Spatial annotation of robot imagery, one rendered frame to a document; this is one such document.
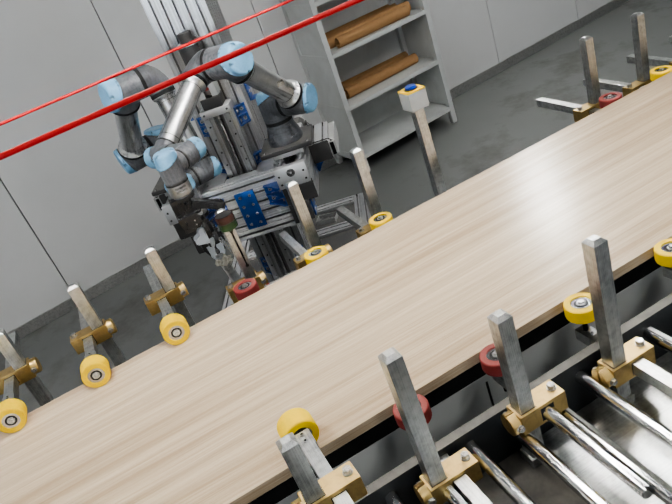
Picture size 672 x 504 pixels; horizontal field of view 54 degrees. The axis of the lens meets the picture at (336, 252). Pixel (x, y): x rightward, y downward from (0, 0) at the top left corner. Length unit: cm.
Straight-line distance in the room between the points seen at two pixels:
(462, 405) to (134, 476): 78
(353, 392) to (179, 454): 43
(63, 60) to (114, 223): 110
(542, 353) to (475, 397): 20
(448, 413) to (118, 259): 357
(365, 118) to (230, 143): 259
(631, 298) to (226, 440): 107
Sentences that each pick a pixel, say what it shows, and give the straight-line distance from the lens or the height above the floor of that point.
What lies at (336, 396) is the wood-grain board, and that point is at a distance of 157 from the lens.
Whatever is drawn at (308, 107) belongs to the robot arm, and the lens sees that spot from 267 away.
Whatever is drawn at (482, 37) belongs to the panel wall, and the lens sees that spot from 609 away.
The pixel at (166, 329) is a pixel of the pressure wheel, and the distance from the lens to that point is 200.
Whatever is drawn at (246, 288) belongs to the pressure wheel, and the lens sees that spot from 212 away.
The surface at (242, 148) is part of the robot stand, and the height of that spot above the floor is 105.
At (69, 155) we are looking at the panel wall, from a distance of 467.
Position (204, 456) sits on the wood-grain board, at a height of 90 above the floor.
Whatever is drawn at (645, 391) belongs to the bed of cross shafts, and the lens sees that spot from 168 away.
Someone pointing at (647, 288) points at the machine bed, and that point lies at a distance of 189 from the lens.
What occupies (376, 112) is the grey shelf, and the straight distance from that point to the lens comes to 547.
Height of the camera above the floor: 189
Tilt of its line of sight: 28 degrees down
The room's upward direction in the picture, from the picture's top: 21 degrees counter-clockwise
